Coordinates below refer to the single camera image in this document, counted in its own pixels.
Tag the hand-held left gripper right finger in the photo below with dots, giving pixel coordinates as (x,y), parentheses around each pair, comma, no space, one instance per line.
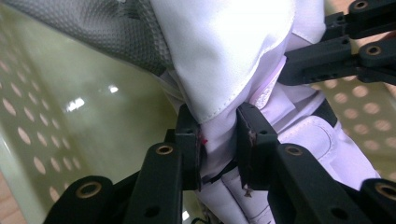
(258,149)

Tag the lavender and white ski glove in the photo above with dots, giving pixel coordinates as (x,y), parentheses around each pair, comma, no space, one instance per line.
(311,146)
(224,53)

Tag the pale green plastic basket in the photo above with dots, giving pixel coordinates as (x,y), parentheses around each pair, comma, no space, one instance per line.
(102,124)

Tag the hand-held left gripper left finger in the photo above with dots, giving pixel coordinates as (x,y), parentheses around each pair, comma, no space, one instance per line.
(190,146)

